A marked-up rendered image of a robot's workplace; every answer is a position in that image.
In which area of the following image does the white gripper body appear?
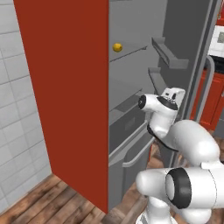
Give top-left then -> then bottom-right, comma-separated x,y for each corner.
161,87 -> 186,109

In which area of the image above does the grey fridge shelf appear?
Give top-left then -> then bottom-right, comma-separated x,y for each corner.
108,44 -> 149,63
108,87 -> 144,113

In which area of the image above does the grey fridge door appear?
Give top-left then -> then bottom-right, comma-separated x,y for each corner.
158,0 -> 223,169

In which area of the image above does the grey fridge crisper drawer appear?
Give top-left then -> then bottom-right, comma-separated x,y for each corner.
108,112 -> 151,160

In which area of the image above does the yellow lemon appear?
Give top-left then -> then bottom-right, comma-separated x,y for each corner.
112,42 -> 123,53

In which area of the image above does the grey fridge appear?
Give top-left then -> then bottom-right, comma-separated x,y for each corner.
108,0 -> 212,214

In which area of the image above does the red fridge side panel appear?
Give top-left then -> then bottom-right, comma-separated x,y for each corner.
12,0 -> 110,214

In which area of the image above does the grey door bin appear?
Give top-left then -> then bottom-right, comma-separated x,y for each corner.
147,66 -> 169,96
150,37 -> 190,70

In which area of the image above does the white oven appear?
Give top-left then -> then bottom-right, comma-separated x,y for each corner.
206,24 -> 224,74

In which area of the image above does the grey freezer drawer front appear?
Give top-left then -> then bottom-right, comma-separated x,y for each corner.
108,136 -> 156,212

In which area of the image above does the grey fridge door handle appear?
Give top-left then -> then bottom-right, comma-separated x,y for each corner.
194,55 -> 216,124

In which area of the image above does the grey freezer drawer handle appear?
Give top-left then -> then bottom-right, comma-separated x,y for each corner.
122,136 -> 156,169

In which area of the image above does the red wall cupboard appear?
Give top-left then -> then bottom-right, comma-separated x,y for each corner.
215,0 -> 224,27

